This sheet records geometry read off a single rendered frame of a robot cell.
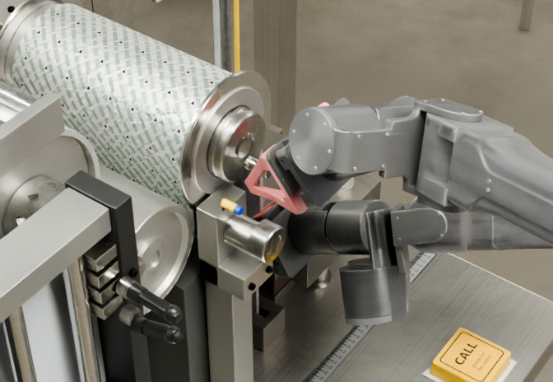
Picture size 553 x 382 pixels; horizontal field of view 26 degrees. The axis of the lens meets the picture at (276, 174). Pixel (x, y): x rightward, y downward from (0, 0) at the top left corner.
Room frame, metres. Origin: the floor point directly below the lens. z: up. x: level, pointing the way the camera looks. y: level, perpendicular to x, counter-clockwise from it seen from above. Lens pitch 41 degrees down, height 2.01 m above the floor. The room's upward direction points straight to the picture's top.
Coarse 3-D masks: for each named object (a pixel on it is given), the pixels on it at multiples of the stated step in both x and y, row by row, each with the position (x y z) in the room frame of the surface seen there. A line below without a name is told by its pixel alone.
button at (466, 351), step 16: (464, 336) 0.96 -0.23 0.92; (448, 352) 0.93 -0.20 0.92; (464, 352) 0.93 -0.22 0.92; (480, 352) 0.93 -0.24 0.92; (496, 352) 0.93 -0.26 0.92; (432, 368) 0.92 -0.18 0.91; (448, 368) 0.91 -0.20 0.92; (464, 368) 0.91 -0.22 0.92; (480, 368) 0.91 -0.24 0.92; (496, 368) 0.91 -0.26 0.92
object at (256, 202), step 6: (258, 156) 0.98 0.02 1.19; (258, 180) 0.98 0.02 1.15; (240, 186) 0.99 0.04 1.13; (246, 186) 0.99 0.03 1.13; (246, 192) 0.99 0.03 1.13; (246, 198) 0.99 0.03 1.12; (252, 198) 0.99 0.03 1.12; (258, 198) 0.98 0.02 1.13; (246, 204) 0.99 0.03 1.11; (252, 204) 0.99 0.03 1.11; (258, 204) 0.98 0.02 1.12; (252, 210) 0.99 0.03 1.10; (258, 210) 0.98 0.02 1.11; (252, 216) 0.99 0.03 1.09
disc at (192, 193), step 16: (224, 80) 0.93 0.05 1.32; (240, 80) 0.95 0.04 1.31; (256, 80) 0.97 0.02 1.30; (208, 96) 0.91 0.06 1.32; (224, 96) 0.92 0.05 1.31; (208, 112) 0.90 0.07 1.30; (192, 128) 0.89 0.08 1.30; (192, 144) 0.88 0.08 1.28; (192, 160) 0.88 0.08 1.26; (192, 176) 0.88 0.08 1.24; (192, 192) 0.88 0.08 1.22
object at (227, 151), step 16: (240, 112) 0.93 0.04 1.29; (256, 112) 0.94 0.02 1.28; (224, 128) 0.91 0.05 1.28; (240, 128) 0.91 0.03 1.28; (256, 128) 0.93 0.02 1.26; (208, 144) 0.90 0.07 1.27; (224, 144) 0.89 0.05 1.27; (240, 144) 0.91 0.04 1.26; (256, 144) 0.93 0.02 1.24; (208, 160) 0.90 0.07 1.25; (224, 160) 0.89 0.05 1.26; (240, 160) 0.92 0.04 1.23; (224, 176) 0.89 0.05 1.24; (240, 176) 0.91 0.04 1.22
